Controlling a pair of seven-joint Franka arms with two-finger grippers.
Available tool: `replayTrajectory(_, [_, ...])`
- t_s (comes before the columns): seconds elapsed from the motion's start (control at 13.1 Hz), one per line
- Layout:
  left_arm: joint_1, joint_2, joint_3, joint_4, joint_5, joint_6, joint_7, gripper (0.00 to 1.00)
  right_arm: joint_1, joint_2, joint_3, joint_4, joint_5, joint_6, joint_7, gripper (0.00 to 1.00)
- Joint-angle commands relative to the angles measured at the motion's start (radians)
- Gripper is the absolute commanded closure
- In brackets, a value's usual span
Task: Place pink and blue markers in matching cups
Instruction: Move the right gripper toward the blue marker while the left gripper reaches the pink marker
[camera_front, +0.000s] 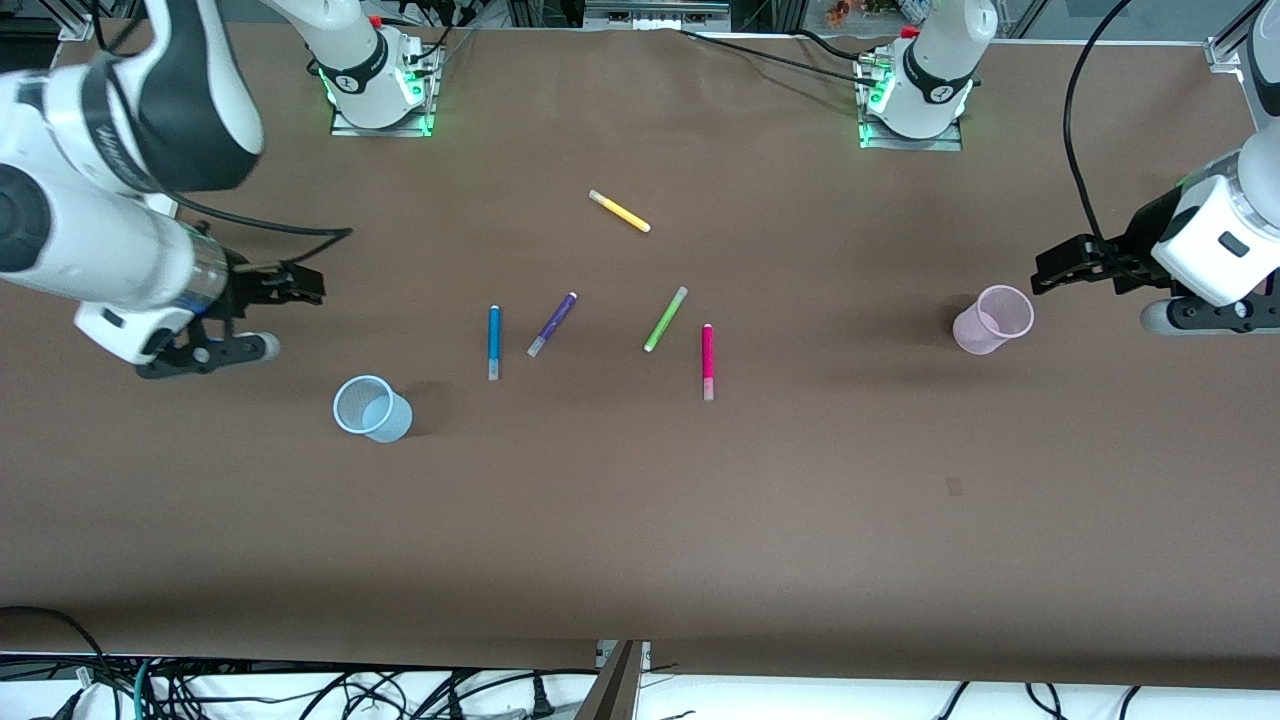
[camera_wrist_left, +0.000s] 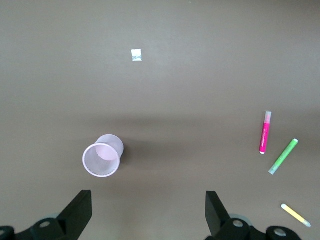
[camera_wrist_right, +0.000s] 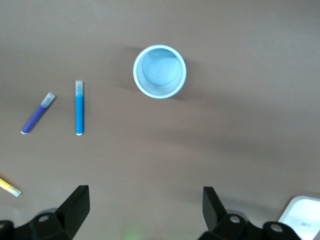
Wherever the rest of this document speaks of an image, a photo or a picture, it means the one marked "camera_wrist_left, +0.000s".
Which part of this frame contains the small tape patch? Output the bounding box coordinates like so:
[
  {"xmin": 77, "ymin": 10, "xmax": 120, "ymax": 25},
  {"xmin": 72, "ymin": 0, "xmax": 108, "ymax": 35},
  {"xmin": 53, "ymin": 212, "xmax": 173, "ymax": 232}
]
[{"xmin": 131, "ymin": 49, "xmax": 143, "ymax": 62}]

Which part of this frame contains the yellow marker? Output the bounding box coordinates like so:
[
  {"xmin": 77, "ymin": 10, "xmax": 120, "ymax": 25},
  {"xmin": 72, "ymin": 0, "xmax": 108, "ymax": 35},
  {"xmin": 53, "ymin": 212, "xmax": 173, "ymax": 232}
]
[{"xmin": 280, "ymin": 203, "xmax": 312, "ymax": 228}]

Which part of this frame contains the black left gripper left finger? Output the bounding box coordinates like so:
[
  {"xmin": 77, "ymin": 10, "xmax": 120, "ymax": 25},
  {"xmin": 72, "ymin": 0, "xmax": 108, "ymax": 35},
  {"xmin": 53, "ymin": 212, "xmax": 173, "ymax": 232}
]
[{"xmin": 29, "ymin": 189, "xmax": 93, "ymax": 240}]

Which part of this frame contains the translucent pink cup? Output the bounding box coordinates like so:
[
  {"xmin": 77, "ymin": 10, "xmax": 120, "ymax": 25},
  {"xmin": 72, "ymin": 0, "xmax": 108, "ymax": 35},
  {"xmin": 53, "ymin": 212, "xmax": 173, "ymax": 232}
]
[{"xmin": 82, "ymin": 134, "xmax": 125, "ymax": 179}]

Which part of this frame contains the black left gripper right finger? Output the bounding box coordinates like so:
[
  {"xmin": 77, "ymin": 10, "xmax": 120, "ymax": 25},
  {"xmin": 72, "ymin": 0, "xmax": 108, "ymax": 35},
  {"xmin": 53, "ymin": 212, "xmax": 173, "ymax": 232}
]
[{"xmin": 205, "ymin": 190, "xmax": 253, "ymax": 240}]

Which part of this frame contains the green marker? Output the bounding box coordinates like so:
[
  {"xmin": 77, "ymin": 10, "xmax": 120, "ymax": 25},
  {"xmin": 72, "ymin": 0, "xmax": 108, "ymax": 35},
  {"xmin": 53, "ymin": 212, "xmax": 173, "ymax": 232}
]
[{"xmin": 268, "ymin": 138, "xmax": 299, "ymax": 176}]

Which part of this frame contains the pink marker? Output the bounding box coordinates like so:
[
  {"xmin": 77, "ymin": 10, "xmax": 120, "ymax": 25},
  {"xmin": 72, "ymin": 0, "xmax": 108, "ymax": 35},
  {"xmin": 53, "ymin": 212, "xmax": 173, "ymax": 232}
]
[{"xmin": 258, "ymin": 110, "xmax": 273, "ymax": 155}]

